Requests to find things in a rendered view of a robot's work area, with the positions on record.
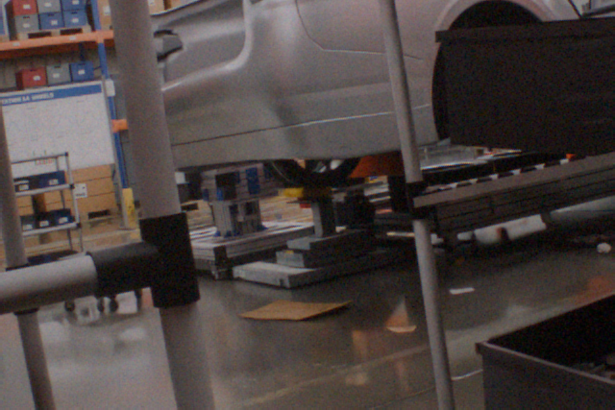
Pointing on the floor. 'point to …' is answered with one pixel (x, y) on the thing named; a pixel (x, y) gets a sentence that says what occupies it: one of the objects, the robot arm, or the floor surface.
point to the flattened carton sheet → (280, 309)
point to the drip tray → (586, 235)
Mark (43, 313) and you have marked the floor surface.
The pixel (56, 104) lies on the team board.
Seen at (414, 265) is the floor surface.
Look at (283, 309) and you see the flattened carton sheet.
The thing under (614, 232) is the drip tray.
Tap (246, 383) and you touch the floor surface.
